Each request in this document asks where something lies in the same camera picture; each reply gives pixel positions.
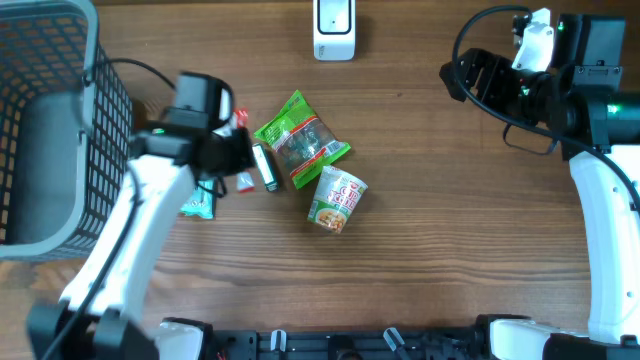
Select red snack bar wrapper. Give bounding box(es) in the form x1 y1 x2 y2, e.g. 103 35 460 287
234 108 255 193

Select teal snack packet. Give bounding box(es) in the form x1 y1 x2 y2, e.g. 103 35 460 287
180 180 216 220

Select green haribo candy bag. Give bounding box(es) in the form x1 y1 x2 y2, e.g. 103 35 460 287
254 90 351 189

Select cup noodles container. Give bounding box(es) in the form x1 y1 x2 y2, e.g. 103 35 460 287
307 165 368 233

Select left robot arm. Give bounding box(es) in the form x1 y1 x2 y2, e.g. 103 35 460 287
27 72 254 359

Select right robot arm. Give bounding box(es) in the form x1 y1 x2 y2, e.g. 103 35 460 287
439 5 639 359

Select white barcode scanner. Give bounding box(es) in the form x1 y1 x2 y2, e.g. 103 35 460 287
312 0 356 62

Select grey plastic shopping basket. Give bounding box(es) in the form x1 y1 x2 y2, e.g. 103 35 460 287
1 1 133 262

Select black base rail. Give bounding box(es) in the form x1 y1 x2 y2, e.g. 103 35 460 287
204 326 493 360

